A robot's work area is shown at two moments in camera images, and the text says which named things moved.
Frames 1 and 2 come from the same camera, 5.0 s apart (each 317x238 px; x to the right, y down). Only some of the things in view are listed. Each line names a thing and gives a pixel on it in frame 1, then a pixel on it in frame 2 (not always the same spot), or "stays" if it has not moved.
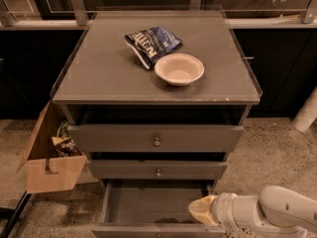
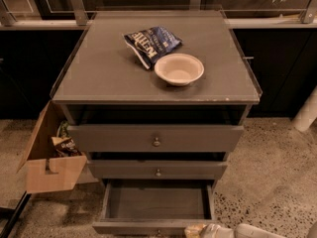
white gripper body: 222,210 to 216,231
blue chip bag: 149,43 stays
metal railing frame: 75,18 stays
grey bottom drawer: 153,208 stays
